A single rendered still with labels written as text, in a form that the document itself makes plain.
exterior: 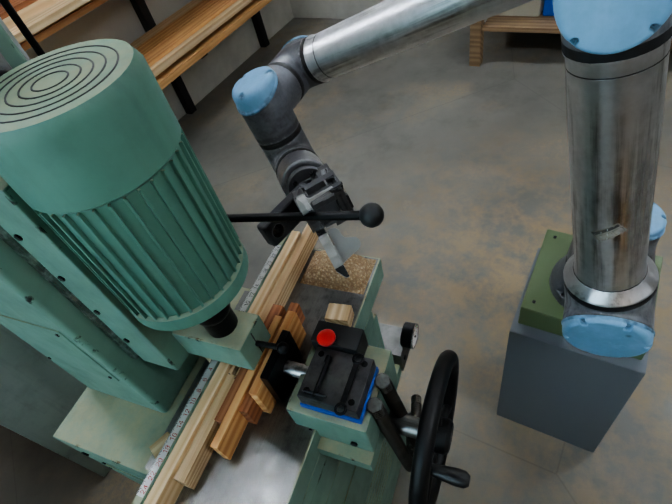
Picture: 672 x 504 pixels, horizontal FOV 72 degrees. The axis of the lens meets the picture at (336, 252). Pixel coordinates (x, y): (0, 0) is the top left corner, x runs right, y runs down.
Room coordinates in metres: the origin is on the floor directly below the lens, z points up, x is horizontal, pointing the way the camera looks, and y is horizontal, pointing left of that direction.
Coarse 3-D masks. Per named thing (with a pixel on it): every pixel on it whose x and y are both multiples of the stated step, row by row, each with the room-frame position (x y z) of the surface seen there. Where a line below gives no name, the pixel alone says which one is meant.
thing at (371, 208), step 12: (372, 204) 0.46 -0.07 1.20; (228, 216) 0.59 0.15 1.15; (240, 216) 0.57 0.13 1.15; (252, 216) 0.56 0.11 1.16; (264, 216) 0.55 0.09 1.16; (276, 216) 0.53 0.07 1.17; (288, 216) 0.52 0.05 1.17; (300, 216) 0.51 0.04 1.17; (312, 216) 0.50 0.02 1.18; (324, 216) 0.49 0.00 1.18; (336, 216) 0.48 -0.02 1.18; (348, 216) 0.47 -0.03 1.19; (360, 216) 0.45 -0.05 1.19; (372, 216) 0.44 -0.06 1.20
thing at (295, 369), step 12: (288, 336) 0.44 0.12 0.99; (276, 360) 0.40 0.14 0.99; (288, 360) 0.41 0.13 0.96; (300, 360) 0.43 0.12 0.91; (264, 372) 0.38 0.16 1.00; (276, 372) 0.39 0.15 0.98; (288, 372) 0.39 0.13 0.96; (300, 372) 0.38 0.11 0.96; (276, 384) 0.38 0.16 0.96; (288, 384) 0.39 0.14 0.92; (276, 396) 0.37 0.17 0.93
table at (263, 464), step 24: (312, 288) 0.59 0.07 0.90; (312, 312) 0.54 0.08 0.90; (360, 312) 0.50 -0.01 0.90; (264, 432) 0.33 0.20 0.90; (288, 432) 0.32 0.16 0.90; (312, 432) 0.31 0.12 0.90; (216, 456) 0.31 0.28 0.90; (240, 456) 0.30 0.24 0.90; (264, 456) 0.29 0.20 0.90; (288, 456) 0.28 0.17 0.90; (312, 456) 0.28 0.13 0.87; (336, 456) 0.27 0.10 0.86; (360, 456) 0.26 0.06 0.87; (216, 480) 0.28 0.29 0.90; (240, 480) 0.27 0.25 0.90; (264, 480) 0.26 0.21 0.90; (288, 480) 0.25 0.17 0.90
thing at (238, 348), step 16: (240, 320) 0.46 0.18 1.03; (256, 320) 0.46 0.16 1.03; (176, 336) 0.48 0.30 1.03; (192, 336) 0.46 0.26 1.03; (208, 336) 0.45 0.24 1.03; (240, 336) 0.43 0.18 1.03; (256, 336) 0.44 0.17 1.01; (192, 352) 0.47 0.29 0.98; (208, 352) 0.45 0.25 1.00; (224, 352) 0.43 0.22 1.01; (240, 352) 0.41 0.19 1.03; (256, 352) 0.43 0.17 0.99
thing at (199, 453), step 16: (304, 240) 0.69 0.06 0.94; (304, 256) 0.67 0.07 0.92; (288, 272) 0.62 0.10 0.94; (288, 288) 0.60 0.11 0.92; (272, 304) 0.55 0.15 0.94; (224, 384) 0.41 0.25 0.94; (208, 416) 0.37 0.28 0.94; (208, 432) 0.34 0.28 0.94; (192, 448) 0.32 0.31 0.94; (208, 448) 0.32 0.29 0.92; (192, 464) 0.30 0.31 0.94; (176, 480) 0.28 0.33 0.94; (192, 480) 0.28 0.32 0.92
